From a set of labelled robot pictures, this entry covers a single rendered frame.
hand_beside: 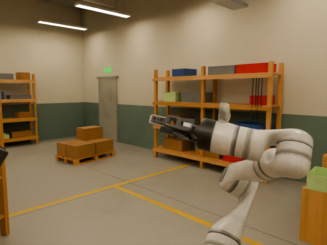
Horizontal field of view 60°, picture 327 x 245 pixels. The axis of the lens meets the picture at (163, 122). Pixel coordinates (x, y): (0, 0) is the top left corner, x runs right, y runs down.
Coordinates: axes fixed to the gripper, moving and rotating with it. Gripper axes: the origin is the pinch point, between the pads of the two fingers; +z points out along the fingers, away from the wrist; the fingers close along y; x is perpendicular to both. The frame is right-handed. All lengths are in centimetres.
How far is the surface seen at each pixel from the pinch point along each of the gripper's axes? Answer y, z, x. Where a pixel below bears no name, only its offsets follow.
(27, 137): 653, 634, -7
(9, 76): 556, 684, 148
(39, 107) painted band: 700, 674, 101
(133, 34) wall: 626, 375, 365
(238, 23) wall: 476, 58, 334
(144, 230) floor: 284, 80, -80
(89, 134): 561, 369, 41
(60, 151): 521, 406, -20
